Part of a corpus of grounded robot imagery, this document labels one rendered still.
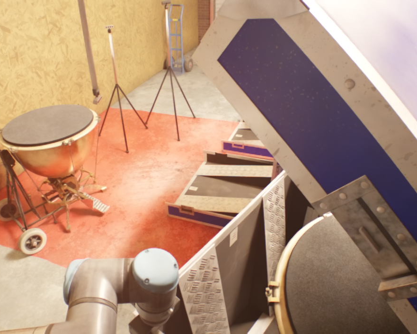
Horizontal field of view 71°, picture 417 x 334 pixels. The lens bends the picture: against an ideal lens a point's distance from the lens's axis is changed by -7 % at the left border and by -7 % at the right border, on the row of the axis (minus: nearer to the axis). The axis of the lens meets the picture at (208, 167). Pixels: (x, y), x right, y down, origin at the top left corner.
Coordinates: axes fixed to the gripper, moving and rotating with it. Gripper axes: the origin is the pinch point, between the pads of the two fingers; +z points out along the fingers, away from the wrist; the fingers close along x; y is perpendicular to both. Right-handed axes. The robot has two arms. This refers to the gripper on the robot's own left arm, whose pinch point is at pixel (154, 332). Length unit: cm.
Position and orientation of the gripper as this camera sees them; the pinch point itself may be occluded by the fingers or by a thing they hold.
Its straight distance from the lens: 93.9
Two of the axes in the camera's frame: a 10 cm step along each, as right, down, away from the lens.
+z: -1.4, 7.6, 6.3
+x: 6.2, -4.4, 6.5
